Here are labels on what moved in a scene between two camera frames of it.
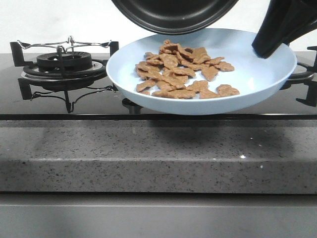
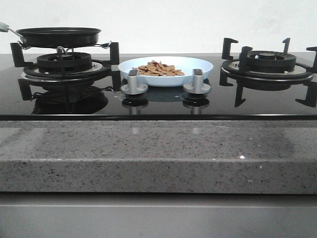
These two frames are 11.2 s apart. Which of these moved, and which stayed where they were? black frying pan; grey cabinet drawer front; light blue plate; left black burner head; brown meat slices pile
Moved: black frying pan; light blue plate; brown meat slices pile
Stayed: left black burner head; grey cabinet drawer front
